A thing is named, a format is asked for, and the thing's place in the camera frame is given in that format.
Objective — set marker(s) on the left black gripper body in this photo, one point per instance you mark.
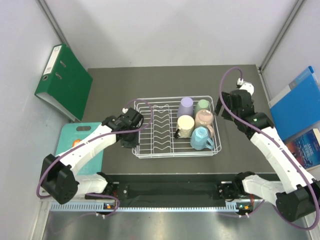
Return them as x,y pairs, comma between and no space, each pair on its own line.
131,137

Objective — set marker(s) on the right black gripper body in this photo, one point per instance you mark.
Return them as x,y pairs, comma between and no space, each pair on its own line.
227,99

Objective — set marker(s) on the white wire dish rack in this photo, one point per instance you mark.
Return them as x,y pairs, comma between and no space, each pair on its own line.
157,140

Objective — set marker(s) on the purple cup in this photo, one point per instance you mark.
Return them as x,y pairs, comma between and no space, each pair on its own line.
185,107

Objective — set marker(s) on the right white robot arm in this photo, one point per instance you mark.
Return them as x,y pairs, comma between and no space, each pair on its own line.
297,193

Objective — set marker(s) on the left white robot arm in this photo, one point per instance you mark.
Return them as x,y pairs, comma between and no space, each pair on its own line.
59,174

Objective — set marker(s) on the green cup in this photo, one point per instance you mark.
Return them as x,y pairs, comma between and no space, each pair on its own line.
202,104

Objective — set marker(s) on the pink mug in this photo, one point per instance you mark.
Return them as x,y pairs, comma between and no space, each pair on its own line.
204,118

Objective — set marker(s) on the blue mug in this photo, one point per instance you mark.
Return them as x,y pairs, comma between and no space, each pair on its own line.
200,139

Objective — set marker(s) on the blue folder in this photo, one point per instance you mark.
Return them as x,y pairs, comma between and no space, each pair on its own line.
297,106

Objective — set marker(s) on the teal cutting board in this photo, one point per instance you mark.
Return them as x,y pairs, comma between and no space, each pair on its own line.
71,134

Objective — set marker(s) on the Jane Eyre book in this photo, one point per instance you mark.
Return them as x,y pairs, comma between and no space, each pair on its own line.
306,149

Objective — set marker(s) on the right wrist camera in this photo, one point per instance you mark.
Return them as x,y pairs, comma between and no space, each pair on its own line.
244,85

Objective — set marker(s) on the cream mug black handle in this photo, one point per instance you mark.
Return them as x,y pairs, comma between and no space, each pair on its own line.
185,126

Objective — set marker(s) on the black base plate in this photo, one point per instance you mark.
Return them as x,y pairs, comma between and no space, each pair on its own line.
170,190

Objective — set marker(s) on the green ring binder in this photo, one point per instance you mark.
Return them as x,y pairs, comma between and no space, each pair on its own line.
65,84

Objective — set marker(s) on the aluminium rail frame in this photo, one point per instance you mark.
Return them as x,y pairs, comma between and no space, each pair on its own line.
97,218

